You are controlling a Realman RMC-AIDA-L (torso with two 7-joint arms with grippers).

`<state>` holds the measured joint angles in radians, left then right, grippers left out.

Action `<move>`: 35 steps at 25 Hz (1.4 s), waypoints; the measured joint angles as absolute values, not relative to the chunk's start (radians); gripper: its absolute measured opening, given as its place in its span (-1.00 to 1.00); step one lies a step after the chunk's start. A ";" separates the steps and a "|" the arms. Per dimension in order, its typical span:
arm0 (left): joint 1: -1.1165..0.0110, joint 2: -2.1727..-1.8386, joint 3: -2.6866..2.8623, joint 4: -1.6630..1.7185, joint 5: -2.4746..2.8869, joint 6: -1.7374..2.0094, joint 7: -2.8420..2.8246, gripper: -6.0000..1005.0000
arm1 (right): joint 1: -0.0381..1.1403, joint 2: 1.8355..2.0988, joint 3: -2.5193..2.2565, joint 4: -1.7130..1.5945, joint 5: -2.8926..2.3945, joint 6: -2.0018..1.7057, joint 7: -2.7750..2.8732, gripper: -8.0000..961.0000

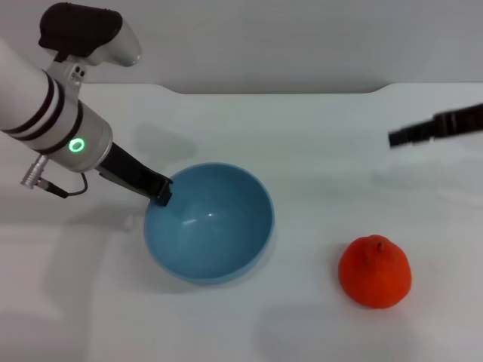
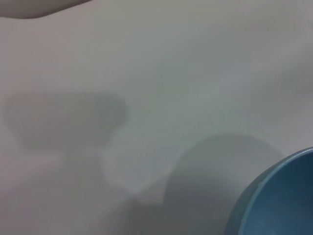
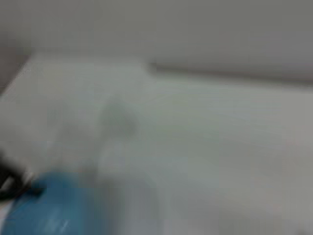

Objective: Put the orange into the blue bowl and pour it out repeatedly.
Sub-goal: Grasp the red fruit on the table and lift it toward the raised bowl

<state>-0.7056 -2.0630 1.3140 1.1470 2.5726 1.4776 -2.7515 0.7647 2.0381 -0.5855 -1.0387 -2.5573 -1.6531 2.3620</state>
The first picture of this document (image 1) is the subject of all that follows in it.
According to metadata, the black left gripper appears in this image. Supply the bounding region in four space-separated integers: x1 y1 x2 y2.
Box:
94 143 174 207

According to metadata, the blue ceramic bowl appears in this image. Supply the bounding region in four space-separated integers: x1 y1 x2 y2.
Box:
143 161 275 286

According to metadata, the orange fruit with stem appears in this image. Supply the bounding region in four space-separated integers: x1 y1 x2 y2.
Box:
338 234 413 310

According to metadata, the left arm cable with connector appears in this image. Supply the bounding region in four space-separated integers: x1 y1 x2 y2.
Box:
20 153 90 200

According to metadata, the left wrist camera housing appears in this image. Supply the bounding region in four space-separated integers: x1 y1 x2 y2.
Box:
37 2 143 99

